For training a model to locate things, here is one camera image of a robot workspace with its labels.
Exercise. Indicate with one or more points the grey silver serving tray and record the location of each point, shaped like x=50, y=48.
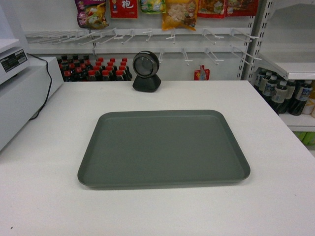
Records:
x=152, y=149

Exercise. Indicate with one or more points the round black barcode scanner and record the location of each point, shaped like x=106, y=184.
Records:
x=146, y=65

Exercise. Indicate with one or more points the red hanging snack packet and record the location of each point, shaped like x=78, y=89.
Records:
x=202, y=74

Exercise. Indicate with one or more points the group red capped soy bottles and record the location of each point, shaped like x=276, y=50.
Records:
x=74, y=69

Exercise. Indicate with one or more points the yellow snack bag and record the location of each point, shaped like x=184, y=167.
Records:
x=180, y=14

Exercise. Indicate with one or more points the red snack bag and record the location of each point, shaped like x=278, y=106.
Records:
x=123, y=9

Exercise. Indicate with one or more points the purple snack bag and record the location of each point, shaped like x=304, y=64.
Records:
x=91, y=14

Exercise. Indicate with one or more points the white cash register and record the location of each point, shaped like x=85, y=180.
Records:
x=26, y=84

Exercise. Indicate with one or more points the dark bottle white label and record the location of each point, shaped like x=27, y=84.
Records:
x=300, y=98

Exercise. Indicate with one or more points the white peg hook rail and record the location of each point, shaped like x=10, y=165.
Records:
x=208, y=41

